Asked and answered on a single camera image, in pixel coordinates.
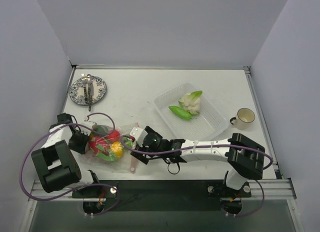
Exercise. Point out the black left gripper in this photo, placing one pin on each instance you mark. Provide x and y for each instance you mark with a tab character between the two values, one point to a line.
81	138

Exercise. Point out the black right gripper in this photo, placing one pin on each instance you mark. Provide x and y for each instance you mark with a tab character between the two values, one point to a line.
141	148

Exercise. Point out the green fake watermelon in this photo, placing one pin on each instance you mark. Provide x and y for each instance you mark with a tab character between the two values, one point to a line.
129	142

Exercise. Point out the clear zip top bag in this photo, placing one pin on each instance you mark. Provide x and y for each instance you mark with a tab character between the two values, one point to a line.
125	165

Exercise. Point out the yellow fake lemon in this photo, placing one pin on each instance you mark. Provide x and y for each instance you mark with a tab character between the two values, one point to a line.
117	150

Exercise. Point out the white plastic basket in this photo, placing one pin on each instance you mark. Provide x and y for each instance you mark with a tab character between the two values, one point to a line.
206	126

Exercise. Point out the white fake cauliflower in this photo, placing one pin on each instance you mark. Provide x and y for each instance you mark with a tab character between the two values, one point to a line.
191	102

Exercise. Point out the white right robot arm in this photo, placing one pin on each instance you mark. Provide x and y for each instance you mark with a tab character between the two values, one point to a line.
245	156

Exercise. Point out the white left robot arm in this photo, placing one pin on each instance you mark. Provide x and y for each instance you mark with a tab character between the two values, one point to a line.
55	163

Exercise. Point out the red fake dragon fruit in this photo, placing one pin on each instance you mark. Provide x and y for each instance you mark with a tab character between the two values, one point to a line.
100	147

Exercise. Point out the dark green fake avocado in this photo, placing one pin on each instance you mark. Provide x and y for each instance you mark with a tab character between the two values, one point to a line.
102	129

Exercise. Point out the blue patterned plate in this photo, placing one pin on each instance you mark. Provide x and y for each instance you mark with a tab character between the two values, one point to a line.
81	96

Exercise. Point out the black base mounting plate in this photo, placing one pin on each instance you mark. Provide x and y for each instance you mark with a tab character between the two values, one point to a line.
160	196

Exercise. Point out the metal fork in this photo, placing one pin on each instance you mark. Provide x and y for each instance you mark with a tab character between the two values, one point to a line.
84	85

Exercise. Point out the metal spoon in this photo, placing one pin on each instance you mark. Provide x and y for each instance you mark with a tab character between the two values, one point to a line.
90	90

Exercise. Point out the cream mug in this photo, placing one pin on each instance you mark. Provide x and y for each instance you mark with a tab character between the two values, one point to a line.
243	118

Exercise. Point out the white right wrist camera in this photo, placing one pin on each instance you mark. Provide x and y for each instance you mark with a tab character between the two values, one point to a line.
139	135

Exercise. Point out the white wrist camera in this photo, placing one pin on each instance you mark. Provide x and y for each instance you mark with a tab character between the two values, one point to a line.
88	126
139	135

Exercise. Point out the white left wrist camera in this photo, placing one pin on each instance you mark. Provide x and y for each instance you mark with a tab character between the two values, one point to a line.
88	126

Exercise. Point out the aluminium front rail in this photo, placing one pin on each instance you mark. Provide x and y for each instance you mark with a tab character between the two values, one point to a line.
270	189

